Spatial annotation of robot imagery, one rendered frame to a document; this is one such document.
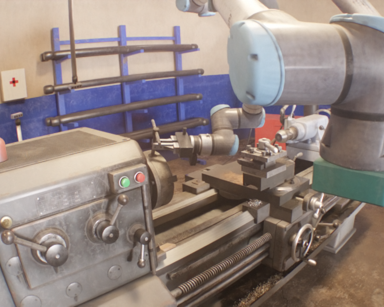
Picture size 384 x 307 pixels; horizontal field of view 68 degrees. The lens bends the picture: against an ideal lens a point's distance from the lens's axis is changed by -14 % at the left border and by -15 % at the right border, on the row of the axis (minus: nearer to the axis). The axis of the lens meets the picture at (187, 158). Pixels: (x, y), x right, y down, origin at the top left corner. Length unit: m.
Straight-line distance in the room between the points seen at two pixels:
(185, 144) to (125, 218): 0.42
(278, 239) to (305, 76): 1.25
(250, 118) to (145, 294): 0.83
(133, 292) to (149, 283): 0.07
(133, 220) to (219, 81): 5.12
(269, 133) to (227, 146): 3.27
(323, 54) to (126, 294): 0.97
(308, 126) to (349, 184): 1.73
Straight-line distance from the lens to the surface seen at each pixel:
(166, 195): 1.35
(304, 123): 2.31
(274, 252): 1.73
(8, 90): 4.06
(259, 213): 1.64
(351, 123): 0.60
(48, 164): 0.97
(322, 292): 2.50
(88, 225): 1.00
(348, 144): 0.60
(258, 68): 0.50
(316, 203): 1.70
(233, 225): 1.55
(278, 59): 0.50
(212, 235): 1.46
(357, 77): 0.56
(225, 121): 1.40
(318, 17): 5.95
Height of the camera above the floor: 1.58
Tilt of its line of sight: 17 degrees down
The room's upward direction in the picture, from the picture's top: 3 degrees counter-clockwise
